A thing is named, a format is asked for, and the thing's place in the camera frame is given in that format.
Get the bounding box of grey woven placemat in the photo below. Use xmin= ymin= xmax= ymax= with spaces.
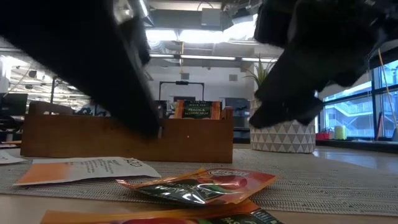
xmin=0 ymin=148 xmax=398 ymax=217

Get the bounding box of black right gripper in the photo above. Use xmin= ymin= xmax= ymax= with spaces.
xmin=249 ymin=0 xmax=373 ymax=129

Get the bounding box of person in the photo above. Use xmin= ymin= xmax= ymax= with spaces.
xmin=76 ymin=100 xmax=109 ymax=116

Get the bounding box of large glass window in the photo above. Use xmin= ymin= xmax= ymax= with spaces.
xmin=317 ymin=58 xmax=398 ymax=139

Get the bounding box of bright ceiling light panel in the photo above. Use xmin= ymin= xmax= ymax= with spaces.
xmin=144 ymin=27 xmax=259 ymax=44

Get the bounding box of wooden tea organiser box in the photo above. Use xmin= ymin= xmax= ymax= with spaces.
xmin=21 ymin=101 xmax=234 ymax=164

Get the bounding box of dark monitor screen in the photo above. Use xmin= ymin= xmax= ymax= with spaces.
xmin=224 ymin=98 xmax=251 ymax=129
xmin=0 ymin=92 xmax=29 ymax=116

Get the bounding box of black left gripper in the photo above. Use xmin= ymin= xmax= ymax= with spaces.
xmin=18 ymin=0 xmax=163 ymax=139

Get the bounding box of white orange Tazo tea packet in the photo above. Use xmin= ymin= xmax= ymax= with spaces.
xmin=12 ymin=156 xmax=162 ymax=187
xmin=0 ymin=149 xmax=28 ymax=165

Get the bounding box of yellow-green cylinder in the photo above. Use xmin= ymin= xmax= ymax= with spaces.
xmin=334 ymin=125 xmax=348 ymax=141

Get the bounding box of long linear ceiling light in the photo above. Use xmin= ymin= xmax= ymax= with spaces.
xmin=149 ymin=53 xmax=277 ymax=63

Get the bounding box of red peach tea packet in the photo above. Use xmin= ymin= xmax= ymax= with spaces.
xmin=116 ymin=167 xmax=279 ymax=206
xmin=40 ymin=198 xmax=284 ymax=224
xmin=173 ymin=99 xmax=222 ymax=120

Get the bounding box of grey ceiling unit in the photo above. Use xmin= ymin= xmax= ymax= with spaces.
xmin=200 ymin=7 xmax=223 ymax=27

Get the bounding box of succulent in triangle-patterned pot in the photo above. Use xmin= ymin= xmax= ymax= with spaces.
xmin=244 ymin=54 xmax=317 ymax=154

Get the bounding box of black metal gantry frame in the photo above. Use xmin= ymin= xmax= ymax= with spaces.
xmin=159 ymin=80 xmax=205 ymax=119
xmin=49 ymin=75 xmax=68 ymax=105

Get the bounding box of yellow hanging cable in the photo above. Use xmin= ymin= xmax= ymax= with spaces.
xmin=377 ymin=48 xmax=398 ymax=125

